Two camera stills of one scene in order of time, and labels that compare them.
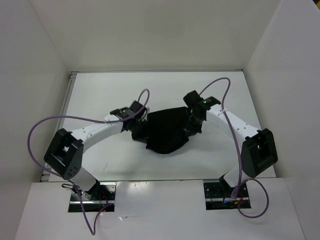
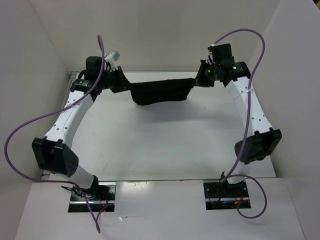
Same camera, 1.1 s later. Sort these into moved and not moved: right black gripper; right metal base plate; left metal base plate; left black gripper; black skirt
Moved: black skirt; left black gripper; right black gripper
Not moved: right metal base plate; left metal base plate
